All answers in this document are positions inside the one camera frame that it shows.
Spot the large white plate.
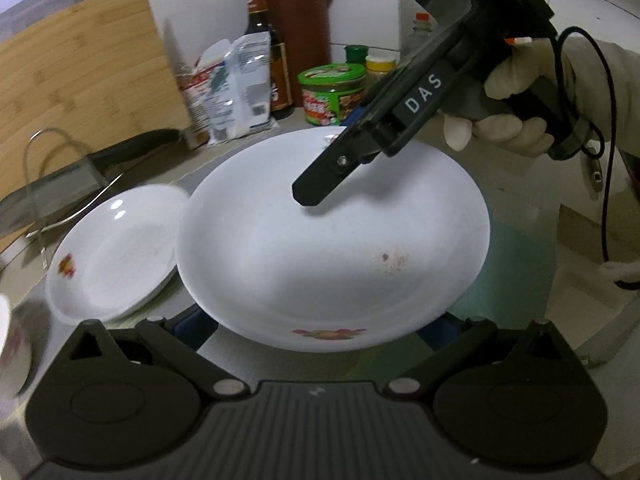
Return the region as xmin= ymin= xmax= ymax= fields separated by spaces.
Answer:
xmin=176 ymin=128 xmax=490 ymax=352

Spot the white bowl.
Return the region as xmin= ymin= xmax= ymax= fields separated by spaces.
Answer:
xmin=0 ymin=295 xmax=32 ymax=399

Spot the right forearm white sleeve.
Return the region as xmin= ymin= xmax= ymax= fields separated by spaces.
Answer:
xmin=562 ymin=37 xmax=640 ymax=157

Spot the kitchen cleaver knife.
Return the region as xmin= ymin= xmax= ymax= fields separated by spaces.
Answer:
xmin=1 ymin=128 xmax=180 ymax=237

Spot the right hand white glove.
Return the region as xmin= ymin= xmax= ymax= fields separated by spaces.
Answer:
xmin=439 ymin=39 xmax=584 ymax=160

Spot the green lid sauce jar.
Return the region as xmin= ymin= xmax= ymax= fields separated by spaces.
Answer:
xmin=297 ymin=63 xmax=367 ymax=126

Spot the clear oil bottle red cap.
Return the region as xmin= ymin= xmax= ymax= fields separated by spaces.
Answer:
xmin=400 ymin=11 xmax=437 ymax=61

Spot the soy sauce bottle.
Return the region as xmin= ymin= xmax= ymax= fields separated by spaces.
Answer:
xmin=245 ymin=0 xmax=294 ymax=120

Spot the yellow lid spice jar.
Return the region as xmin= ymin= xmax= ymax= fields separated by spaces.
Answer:
xmin=364 ymin=54 xmax=397 ymax=93

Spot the blue grey table mat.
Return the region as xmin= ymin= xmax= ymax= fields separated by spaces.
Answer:
xmin=198 ymin=216 xmax=556 ymax=388

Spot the green bottle far right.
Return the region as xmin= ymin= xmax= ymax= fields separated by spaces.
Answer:
xmin=344 ymin=44 xmax=369 ymax=66

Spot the white seasoning bag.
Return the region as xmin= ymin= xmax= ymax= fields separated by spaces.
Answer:
xmin=178 ymin=32 xmax=272 ymax=150

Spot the brown knife block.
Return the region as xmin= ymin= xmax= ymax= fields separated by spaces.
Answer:
xmin=267 ymin=0 xmax=331 ymax=107

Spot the bamboo cutting board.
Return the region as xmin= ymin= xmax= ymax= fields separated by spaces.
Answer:
xmin=0 ymin=0 xmax=194 ymax=201

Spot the wire knife stand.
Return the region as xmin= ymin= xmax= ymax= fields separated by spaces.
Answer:
xmin=23 ymin=127 xmax=118 ymax=270

